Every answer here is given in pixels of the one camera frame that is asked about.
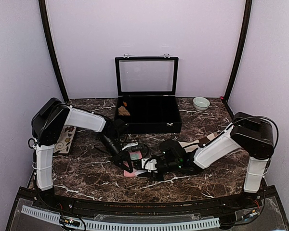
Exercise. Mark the floral square ceramic plate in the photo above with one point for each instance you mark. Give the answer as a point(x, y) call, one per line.
point(64, 142)

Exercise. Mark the white slotted cable duct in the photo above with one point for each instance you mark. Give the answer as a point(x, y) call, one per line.
point(126, 223)

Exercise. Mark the black compartment storage box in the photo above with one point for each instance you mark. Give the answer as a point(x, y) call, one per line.
point(151, 114)

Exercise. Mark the beige rolled sock in box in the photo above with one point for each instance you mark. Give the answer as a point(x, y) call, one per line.
point(122, 111)

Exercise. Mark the black right corner post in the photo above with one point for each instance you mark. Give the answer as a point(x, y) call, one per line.
point(239, 51)

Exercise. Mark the glass-panel black box lid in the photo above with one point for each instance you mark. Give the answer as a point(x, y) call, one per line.
point(146, 75)

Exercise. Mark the pink patterned sock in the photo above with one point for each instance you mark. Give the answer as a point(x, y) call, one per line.
point(136, 172)

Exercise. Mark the small green circuit board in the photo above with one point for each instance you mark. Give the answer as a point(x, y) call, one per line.
point(67, 221)

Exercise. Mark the black left corner post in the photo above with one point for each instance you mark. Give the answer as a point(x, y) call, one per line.
point(51, 49)

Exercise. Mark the black corner post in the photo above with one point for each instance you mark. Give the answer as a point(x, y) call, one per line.
point(239, 51)
point(51, 49)

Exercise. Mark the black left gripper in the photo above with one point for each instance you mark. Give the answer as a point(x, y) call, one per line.
point(123, 157)

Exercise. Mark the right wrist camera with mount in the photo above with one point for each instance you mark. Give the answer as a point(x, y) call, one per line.
point(148, 164)

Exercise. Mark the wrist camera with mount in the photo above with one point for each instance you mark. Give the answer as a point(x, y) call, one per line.
point(148, 164)
point(135, 146)

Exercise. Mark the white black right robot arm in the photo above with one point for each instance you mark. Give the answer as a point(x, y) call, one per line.
point(254, 134)

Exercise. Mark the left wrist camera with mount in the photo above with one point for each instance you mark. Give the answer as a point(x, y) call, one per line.
point(135, 146)

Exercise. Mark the black front rail frame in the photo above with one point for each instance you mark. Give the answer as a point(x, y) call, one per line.
point(263, 212)

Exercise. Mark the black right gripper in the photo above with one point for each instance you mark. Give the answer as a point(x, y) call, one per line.
point(160, 178)

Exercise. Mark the beige and brown sock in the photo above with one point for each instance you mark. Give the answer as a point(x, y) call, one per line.
point(204, 140)

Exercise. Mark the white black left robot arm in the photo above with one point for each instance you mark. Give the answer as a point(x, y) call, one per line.
point(53, 129)

